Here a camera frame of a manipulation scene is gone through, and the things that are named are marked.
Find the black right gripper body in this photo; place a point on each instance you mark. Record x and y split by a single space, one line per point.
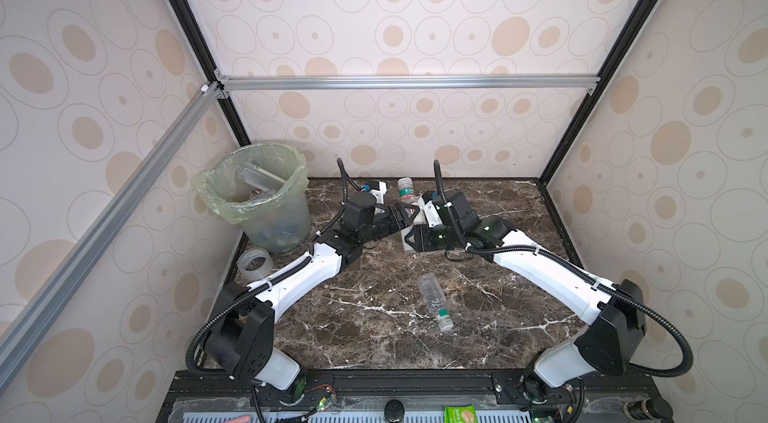
435 238

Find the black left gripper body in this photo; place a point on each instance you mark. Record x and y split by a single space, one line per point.
384 224

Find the clear bottle green label grey cap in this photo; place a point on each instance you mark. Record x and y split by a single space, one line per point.
411 200

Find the clear bottle green neck band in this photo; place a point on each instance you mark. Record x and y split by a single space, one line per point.
435 301

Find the grey mesh waste bin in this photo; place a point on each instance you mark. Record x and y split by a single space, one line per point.
280 231

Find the clear bottle white cap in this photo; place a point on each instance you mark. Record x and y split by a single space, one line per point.
259 178

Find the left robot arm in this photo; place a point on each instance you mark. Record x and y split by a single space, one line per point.
239 334

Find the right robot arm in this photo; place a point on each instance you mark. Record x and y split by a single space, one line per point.
613 314

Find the green plastic bin liner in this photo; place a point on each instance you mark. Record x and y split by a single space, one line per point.
236 202

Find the black round knob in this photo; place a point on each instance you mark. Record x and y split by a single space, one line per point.
394 411

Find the green snack packet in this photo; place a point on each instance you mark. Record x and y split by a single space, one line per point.
460 414

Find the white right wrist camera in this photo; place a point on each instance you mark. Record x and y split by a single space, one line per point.
429 210

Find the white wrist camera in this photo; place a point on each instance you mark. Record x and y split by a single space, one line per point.
429 210
377 188

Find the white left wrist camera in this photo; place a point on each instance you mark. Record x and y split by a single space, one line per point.
377 188

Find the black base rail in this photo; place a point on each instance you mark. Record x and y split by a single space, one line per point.
360 396

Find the aluminium frame rail back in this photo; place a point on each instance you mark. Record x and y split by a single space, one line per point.
440 82

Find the aluminium frame rail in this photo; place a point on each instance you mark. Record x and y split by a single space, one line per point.
49 302
440 82

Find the aluminium frame rail left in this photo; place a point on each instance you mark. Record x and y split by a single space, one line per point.
49 302

